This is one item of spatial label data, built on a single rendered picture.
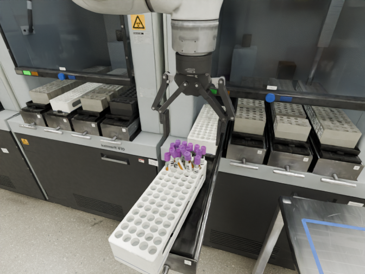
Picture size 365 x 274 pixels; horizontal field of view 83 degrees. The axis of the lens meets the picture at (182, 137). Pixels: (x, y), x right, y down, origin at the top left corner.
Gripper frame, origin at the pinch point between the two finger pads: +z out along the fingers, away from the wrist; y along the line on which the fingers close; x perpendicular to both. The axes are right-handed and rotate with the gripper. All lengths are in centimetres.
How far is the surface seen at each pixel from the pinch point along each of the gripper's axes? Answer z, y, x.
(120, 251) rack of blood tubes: 10.0, -6.7, -27.3
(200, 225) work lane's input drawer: 14.9, 6.0, -14.7
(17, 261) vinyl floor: 96, -98, -12
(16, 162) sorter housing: 54, -116, 22
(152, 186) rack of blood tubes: 8.7, -6.6, -11.8
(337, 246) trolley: 14.2, 34.7, -12.1
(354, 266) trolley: 14.1, 36.8, -15.5
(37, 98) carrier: 12, -87, 30
